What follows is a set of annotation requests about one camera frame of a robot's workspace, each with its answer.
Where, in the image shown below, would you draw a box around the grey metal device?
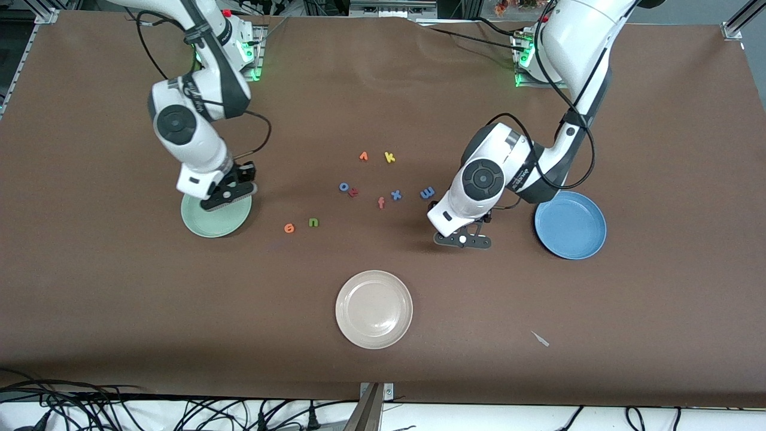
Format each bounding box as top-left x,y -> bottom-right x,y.
349,0 -> 439,20

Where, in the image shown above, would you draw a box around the brown table cover sheet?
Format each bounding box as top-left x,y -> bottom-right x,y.
0,11 -> 766,409

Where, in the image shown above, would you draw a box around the green plate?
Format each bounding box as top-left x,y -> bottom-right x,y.
181,190 -> 253,238

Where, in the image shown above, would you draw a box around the blue plate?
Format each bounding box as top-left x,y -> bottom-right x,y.
534,191 -> 607,260

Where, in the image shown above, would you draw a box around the black cable on table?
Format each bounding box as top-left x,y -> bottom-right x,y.
419,17 -> 522,53

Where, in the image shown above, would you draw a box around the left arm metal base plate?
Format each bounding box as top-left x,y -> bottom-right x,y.
513,29 -> 579,90

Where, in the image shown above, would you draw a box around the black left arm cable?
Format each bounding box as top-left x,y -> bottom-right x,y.
490,18 -> 597,211

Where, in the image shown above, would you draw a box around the aluminium frame profile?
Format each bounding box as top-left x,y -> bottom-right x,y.
0,8 -> 62,120
721,0 -> 766,41

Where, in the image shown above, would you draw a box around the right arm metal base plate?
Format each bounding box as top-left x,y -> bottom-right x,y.
199,24 -> 265,82

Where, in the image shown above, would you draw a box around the beige plate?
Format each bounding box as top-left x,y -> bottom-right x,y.
335,270 -> 414,350

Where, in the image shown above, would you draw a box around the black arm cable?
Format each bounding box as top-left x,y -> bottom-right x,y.
135,11 -> 272,161
490,18 -> 597,211

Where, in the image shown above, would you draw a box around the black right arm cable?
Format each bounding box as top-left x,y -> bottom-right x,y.
135,11 -> 272,161

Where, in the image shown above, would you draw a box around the aluminium clamp bracket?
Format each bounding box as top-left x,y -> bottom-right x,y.
344,382 -> 396,431

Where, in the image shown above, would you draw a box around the orange flowers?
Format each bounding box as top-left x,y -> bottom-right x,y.
493,0 -> 540,17

